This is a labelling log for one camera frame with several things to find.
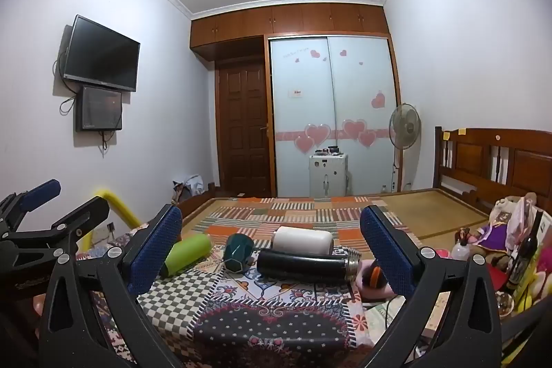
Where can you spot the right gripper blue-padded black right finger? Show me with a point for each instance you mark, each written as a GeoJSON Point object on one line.
{"type": "Point", "coordinates": [470, 332]}

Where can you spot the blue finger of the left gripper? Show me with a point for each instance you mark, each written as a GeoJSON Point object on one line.
{"type": "Point", "coordinates": [41, 193]}

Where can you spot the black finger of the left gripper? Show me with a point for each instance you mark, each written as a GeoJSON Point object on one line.
{"type": "Point", "coordinates": [62, 237]}

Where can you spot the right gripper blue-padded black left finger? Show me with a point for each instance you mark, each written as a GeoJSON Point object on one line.
{"type": "Point", "coordinates": [71, 332]}

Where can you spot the green bottle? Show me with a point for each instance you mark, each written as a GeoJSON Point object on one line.
{"type": "Point", "coordinates": [186, 252]}

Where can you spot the white cylindrical cup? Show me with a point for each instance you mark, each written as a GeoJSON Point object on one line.
{"type": "Point", "coordinates": [302, 241]}

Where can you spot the yellow foam tube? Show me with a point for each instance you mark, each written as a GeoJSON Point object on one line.
{"type": "Point", "coordinates": [105, 233]}

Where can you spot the dark glass bottle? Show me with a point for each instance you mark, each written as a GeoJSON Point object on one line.
{"type": "Point", "coordinates": [525, 253]}

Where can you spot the clear spray bottle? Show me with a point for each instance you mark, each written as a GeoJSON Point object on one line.
{"type": "Point", "coordinates": [461, 251]}

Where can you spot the bag at bed foot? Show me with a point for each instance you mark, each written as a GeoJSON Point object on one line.
{"type": "Point", "coordinates": [184, 190]}

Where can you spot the pink headphones with orange pad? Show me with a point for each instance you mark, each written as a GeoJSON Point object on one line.
{"type": "Point", "coordinates": [372, 283]}

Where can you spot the purple dressed doll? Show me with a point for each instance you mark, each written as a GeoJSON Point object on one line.
{"type": "Point", "coordinates": [490, 240]}

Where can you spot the woven straw bed mat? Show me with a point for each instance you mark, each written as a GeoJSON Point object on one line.
{"type": "Point", "coordinates": [432, 215]}

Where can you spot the black thermos flask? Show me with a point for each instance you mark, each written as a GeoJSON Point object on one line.
{"type": "Point", "coordinates": [328, 269]}

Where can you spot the dark green mug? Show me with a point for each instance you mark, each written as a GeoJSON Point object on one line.
{"type": "Point", "coordinates": [238, 252]}

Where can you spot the patterned floral cloth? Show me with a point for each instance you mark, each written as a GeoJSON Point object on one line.
{"type": "Point", "coordinates": [210, 317]}

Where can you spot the colourful patchwork bed cover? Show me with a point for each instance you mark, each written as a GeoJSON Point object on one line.
{"type": "Point", "coordinates": [259, 218]}

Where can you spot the wooden bed headboard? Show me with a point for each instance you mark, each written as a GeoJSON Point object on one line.
{"type": "Point", "coordinates": [480, 166]}

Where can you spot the brown wooden door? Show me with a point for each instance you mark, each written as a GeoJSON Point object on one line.
{"type": "Point", "coordinates": [241, 113]}

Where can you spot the small white cabinet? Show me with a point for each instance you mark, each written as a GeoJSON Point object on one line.
{"type": "Point", "coordinates": [328, 175]}

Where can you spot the standing electric fan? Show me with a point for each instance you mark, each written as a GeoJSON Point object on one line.
{"type": "Point", "coordinates": [405, 127]}

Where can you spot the wooden wardrobe with glass doors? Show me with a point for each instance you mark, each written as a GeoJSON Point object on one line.
{"type": "Point", "coordinates": [332, 85]}

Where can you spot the small dark wall monitor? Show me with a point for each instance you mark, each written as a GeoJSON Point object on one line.
{"type": "Point", "coordinates": [98, 110]}

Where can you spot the wall-mounted black television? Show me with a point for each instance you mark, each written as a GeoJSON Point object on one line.
{"type": "Point", "coordinates": [100, 56]}

